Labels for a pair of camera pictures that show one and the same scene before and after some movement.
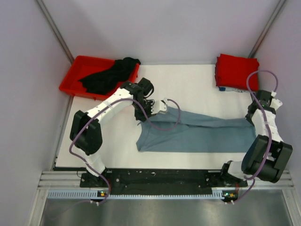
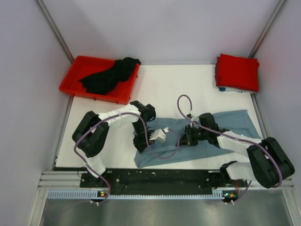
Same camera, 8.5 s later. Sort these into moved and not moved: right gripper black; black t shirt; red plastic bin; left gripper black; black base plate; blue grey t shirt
Moved: right gripper black; left gripper black; blue grey t shirt
Not moved: red plastic bin; black t shirt; black base plate
